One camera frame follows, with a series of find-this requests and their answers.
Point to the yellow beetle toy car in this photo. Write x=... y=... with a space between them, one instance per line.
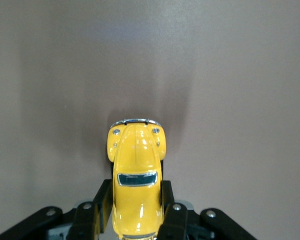
x=137 y=160

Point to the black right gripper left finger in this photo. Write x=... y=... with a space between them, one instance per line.
x=85 y=220

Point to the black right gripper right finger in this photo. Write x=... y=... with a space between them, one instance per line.
x=174 y=222

